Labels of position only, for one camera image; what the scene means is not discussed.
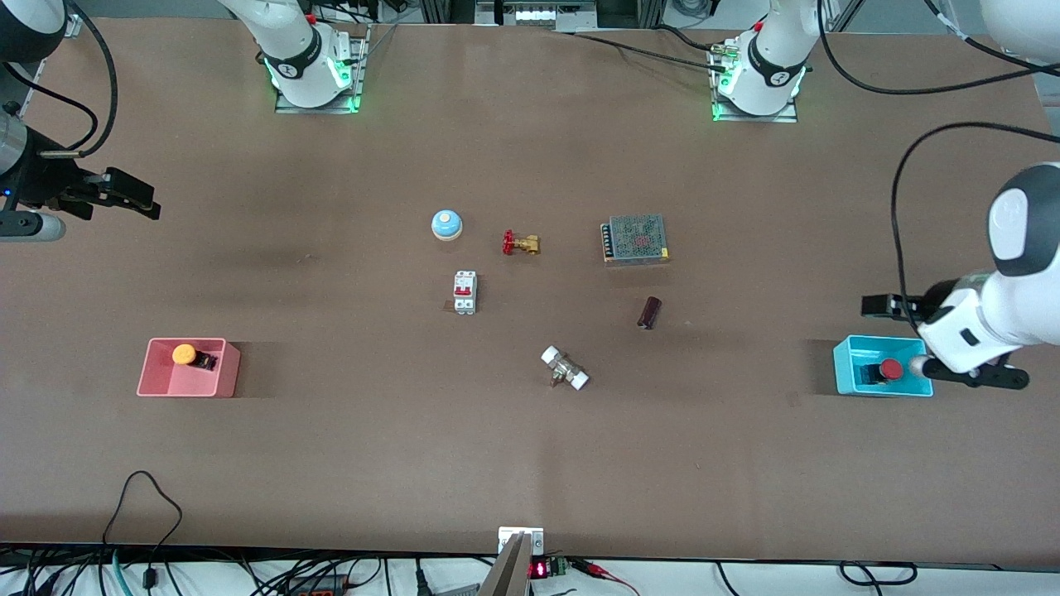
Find yellow push button switch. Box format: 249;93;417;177
171;343;219;372

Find cyan plastic box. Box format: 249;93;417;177
832;334;935;398

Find pink plastic box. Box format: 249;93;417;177
137;337;242;399

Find metal mesh power supply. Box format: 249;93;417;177
601;214;672;267

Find brass fitting white caps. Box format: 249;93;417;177
541;345;590;392

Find red clip lead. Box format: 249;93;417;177
570;559;640;596

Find grey device with white ports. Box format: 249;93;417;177
475;0;599;30

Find grey aluminium bar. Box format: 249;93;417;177
479;534;532;596

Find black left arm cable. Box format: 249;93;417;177
816;0;1060;336

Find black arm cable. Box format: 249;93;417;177
0;0;119;158
816;0;1060;336

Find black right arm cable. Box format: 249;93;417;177
0;0;119;158

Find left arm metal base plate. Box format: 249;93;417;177
711;37;800;123

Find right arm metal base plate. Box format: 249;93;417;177
276;23;371;114

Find black coiled cable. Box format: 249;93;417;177
839;560;918;587

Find black looped cable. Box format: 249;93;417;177
102;470;184;580

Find black cable on table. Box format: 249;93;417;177
547;25;730;71

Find small metal bracket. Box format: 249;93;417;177
498;526;546;555

